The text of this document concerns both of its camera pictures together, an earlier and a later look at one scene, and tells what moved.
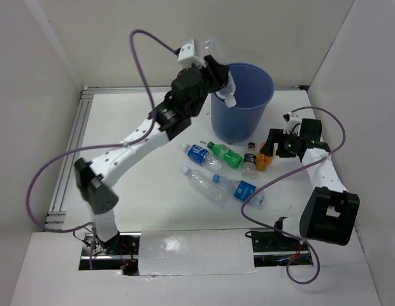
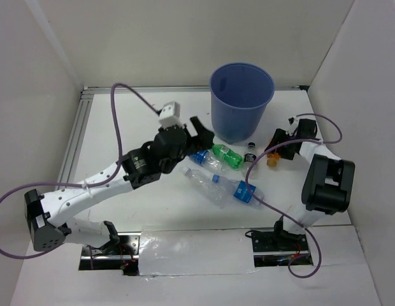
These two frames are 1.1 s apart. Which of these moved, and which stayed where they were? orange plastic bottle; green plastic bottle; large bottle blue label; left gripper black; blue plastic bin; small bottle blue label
Moved: orange plastic bottle; left gripper black
Stayed: large bottle blue label; green plastic bottle; small bottle blue label; blue plastic bin
